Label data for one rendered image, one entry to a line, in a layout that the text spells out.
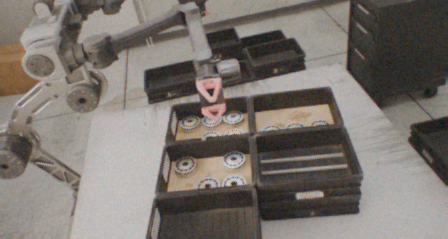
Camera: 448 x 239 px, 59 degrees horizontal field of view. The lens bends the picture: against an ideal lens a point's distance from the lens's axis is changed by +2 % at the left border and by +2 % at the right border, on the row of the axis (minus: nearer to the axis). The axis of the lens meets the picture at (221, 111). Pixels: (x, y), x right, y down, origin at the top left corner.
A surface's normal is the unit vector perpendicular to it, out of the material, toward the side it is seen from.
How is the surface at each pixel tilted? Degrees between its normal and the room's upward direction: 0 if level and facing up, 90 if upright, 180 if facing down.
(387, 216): 0
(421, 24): 90
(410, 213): 0
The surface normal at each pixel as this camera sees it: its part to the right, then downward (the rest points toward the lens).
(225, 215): -0.15, -0.79
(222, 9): 0.16, 0.58
